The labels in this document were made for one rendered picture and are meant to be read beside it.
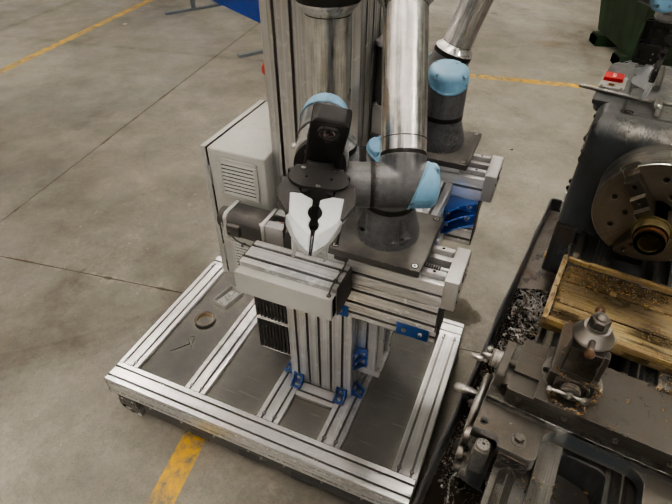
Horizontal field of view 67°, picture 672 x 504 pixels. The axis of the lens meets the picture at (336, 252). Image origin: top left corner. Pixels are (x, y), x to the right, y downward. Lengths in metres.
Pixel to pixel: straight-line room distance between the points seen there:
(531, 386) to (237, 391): 1.22
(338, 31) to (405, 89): 0.19
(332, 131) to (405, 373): 1.64
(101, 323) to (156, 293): 0.31
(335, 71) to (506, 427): 0.82
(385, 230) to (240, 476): 1.30
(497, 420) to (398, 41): 0.81
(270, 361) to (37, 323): 1.31
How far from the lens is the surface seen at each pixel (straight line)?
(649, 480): 1.28
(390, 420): 2.00
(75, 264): 3.24
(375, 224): 1.14
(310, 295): 1.19
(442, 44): 1.64
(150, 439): 2.32
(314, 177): 0.60
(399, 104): 0.83
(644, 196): 1.57
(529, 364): 1.26
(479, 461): 1.24
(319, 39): 0.97
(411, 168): 0.81
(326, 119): 0.57
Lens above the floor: 1.91
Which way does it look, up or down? 40 degrees down
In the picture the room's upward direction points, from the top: straight up
